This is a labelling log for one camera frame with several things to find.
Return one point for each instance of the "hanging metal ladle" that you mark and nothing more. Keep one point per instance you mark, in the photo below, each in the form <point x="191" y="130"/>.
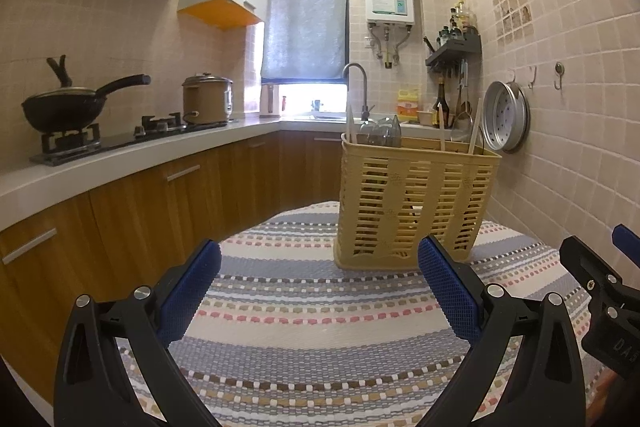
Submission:
<point x="464" y="87"/>

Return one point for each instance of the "dark sauce bottle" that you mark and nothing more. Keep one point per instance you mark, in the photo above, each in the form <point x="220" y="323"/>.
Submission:
<point x="440" y="99"/>

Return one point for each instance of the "round metal steamer tray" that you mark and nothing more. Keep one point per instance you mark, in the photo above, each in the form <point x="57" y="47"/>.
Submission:
<point x="505" y="117"/>

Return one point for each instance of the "striped woven tablecloth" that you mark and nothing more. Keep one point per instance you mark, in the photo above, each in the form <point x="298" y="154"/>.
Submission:
<point x="310" y="332"/>

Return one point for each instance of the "black gas stove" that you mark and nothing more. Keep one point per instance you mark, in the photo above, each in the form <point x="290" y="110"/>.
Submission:
<point x="115" y="139"/>

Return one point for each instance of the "beige plastic utensil basket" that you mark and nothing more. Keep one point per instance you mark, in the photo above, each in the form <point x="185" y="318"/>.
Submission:
<point x="400" y="187"/>

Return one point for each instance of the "metal wall hook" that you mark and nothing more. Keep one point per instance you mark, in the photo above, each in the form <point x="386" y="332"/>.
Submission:
<point x="559" y="69"/>

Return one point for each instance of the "wooden base cabinets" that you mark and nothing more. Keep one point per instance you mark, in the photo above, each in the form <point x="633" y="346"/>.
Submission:
<point x="150" y="207"/>

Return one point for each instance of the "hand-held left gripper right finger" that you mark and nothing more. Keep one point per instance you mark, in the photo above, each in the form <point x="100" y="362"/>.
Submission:
<point x="450" y="292"/>

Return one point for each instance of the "yellow food package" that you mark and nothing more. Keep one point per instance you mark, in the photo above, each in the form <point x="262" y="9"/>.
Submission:
<point x="408" y="104"/>

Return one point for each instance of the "row of condiment bottles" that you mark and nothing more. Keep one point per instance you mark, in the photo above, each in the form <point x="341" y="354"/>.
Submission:
<point x="457" y="24"/>

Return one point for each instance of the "black wok with lid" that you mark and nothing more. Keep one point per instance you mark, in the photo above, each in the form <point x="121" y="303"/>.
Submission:
<point x="65" y="109"/>

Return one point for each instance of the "water heater pipes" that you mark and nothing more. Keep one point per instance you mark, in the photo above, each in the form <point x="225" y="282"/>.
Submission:
<point x="387" y="47"/>

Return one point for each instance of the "grey window blind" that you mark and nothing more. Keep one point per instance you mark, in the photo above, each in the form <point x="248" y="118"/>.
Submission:
<point x="305" y="22"/>

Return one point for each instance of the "brown rice cooker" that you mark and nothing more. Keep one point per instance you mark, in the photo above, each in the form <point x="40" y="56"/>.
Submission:
<point x="207" y="99"/>

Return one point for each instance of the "white kitchen countertop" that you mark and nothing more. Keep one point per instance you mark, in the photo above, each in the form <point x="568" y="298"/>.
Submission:
<point x="125" y="164"/>

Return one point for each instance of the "metal strainer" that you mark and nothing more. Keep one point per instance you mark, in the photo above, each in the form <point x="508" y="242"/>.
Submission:
<point x="462" y="129"/>

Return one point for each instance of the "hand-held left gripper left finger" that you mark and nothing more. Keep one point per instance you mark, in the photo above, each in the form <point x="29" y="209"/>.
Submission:
<point x="192" y="292"/>

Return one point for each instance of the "window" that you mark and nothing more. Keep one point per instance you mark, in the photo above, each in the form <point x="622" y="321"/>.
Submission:
<point x="310" y="96"/>

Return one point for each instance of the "metal kitchen faucet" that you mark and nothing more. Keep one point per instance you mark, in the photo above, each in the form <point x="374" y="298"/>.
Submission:
<point x="364" y="82"/>

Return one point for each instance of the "black wall spice rack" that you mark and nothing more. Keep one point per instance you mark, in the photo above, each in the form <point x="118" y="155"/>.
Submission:
<point x="452" y="49"/>

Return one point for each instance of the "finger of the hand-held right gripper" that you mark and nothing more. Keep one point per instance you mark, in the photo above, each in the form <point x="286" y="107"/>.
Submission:
<point x="629" y="241"/>
<point x="600" y="292"/>

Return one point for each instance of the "white wall hook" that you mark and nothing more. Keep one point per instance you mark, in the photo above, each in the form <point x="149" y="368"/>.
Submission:
<point x="532" y="76"/>

